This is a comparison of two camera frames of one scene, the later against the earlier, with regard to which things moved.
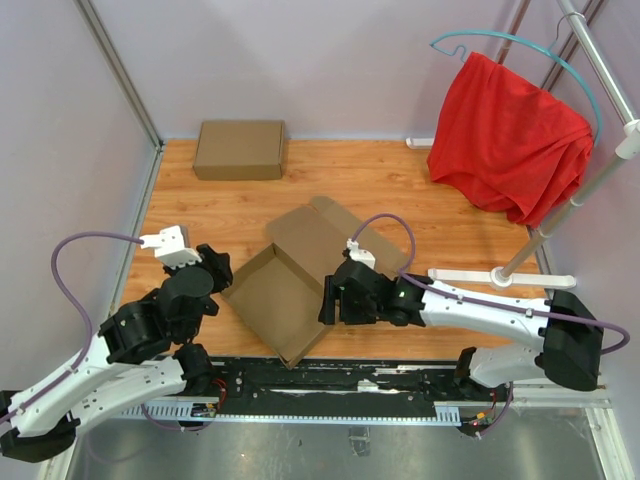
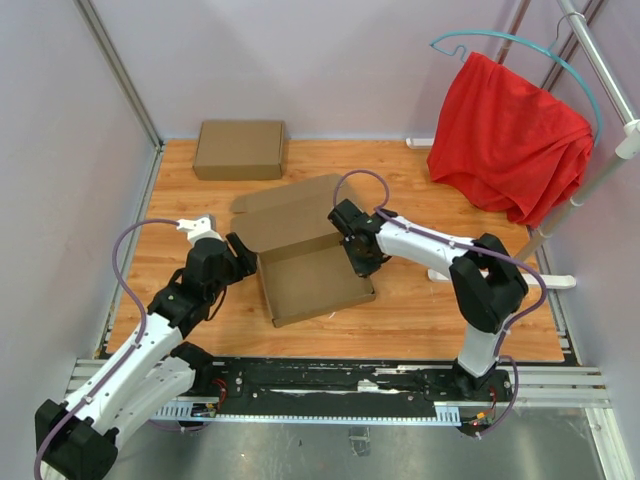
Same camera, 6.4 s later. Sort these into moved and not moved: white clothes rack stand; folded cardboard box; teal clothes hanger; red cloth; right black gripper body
Moved: right black gripper body
Not moved: white clothes rack stand; folded cardboard box; teal clothes hanger; red cloth
